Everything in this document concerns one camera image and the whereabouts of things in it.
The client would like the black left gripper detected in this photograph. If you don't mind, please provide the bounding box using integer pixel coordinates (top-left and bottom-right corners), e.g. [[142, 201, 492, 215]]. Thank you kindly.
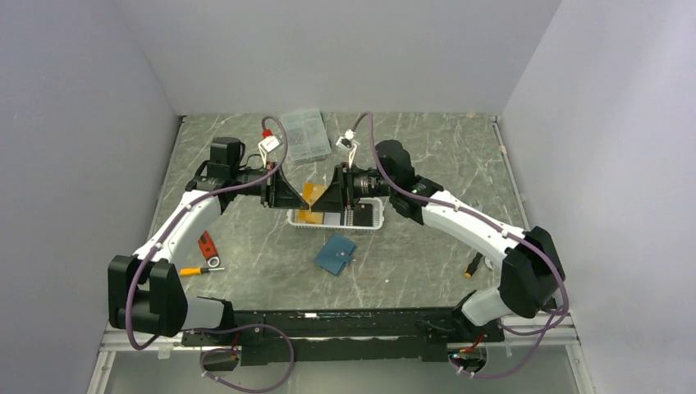
[[231, 162, 308, 209]]

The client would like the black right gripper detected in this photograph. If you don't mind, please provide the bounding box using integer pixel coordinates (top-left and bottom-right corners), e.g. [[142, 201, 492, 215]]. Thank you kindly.
[[311, 162, 396, 213]]

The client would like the gold credit card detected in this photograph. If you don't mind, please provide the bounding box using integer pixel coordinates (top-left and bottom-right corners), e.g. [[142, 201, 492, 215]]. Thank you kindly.
[[302, 182, 327, 207], [296, 209, 324, 225]]

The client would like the white plastic basket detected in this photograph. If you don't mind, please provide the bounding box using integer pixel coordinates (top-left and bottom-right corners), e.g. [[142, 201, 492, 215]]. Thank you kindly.
[[286, 198, 384, 231]]

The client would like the blue card holder wallet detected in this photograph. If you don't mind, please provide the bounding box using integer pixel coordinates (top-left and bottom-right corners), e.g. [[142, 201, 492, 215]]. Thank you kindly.
[[314, 234, 357, 276]]

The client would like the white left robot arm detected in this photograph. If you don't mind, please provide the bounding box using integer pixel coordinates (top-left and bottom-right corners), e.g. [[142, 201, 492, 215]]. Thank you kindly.
[[108, 137, 309, 345]]

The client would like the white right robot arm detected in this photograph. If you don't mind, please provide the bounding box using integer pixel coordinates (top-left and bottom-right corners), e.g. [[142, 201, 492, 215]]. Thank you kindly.
[[310, 140, 566, 341]]

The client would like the white striped credit card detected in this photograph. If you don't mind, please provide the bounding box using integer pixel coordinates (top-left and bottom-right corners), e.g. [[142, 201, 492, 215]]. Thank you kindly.
[[323, 213, 345, 227]]

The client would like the black credit card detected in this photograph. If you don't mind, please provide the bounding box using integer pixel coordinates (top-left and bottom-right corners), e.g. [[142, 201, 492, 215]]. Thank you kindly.
[[352, 203, 379, 228]]

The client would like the clear plastic screw box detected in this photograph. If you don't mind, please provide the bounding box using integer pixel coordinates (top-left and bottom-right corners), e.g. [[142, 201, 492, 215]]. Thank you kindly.
[[280, 108, 332, 163]]

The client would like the orange utility knife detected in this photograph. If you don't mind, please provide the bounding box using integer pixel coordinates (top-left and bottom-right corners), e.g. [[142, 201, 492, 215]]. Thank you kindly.
[[198, 231, 221, 268]]

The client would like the yellow black screwdriver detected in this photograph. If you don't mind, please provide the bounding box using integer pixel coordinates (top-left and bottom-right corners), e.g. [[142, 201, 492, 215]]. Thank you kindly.
[[465, 252, 483, 278]]

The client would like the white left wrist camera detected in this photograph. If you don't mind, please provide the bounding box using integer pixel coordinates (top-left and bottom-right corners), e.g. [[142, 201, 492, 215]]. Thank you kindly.
[[258, 129, 282, 163]]

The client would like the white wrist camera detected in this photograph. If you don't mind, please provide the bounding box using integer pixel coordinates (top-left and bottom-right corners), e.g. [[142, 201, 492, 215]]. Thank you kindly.
[[335, 129, 359, 167], [258, 129, 282, 163]]

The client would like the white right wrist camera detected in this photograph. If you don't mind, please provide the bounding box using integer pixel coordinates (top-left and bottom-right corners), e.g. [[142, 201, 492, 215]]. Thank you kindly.
[[335, 129, 359, 167]]

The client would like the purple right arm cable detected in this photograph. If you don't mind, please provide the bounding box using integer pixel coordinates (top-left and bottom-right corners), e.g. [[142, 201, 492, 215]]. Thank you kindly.
[[353, 112, 571, 336]]

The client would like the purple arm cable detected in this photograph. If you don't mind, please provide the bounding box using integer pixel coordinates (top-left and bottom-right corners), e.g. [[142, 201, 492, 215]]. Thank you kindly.
[[353, 112, 571, 336], [125, 115, 295, 392]]

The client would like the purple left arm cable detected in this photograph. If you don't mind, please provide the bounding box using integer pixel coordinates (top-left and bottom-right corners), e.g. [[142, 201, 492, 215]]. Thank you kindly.
[[125, 115, 295, 392]]

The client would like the orange handled screwdriver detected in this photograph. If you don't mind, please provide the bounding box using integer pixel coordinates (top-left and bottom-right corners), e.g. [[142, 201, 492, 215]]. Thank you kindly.
[[179, 267, 225, 277]]

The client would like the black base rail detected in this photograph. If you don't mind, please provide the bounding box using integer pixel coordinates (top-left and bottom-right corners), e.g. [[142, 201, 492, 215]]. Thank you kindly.
[[181, 307, 505, 366]]

